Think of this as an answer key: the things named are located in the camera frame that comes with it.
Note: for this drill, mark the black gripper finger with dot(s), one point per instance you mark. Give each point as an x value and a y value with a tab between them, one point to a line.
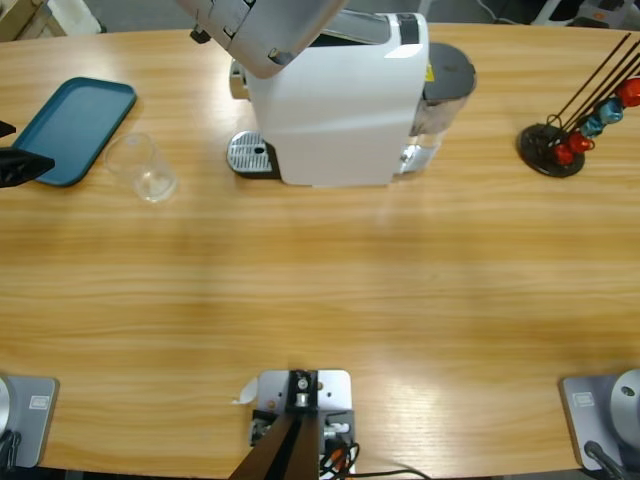
6	129
22	167

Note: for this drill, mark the clear glass cup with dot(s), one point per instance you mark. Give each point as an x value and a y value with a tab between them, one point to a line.
142	175

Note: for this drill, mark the silver coffee machine lever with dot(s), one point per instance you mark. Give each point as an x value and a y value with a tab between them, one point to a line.
360	32

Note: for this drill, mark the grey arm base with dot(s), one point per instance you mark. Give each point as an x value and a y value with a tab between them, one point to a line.
30	420
600	415

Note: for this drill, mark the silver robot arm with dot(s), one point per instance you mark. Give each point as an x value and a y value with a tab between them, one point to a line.
270	30

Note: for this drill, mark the white capsule coffee machine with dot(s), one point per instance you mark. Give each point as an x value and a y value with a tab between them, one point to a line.
340	115

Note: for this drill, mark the red coffee capsule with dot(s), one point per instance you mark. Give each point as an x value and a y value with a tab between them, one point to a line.
630	92
563	156
580	143

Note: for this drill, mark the blue coffee capsule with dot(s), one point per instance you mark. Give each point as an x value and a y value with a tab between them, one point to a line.
591	127
611	111

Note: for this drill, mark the teal plastic tray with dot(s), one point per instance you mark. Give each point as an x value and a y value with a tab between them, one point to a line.
80	120

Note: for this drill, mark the cardboard box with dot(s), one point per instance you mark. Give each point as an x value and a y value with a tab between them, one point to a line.
20	17

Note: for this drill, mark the white foam block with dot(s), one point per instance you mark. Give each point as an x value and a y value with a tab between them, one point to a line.
75	15

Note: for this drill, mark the silver drip tray grille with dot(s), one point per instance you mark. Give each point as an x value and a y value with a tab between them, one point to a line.
247	152

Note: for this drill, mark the white tape piece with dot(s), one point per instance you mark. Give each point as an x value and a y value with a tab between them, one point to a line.
246	392

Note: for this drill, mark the clear water tank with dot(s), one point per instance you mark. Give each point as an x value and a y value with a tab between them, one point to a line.
452	75

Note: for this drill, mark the black capsule holder with rods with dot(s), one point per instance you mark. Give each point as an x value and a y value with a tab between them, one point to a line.
537	145

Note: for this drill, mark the white floor equipment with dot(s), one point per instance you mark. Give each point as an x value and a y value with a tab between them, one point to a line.
560	12

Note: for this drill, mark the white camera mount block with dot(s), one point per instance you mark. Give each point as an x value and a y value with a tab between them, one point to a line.
335	390

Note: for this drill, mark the dark camera post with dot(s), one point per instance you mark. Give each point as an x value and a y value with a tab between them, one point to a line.
295	440

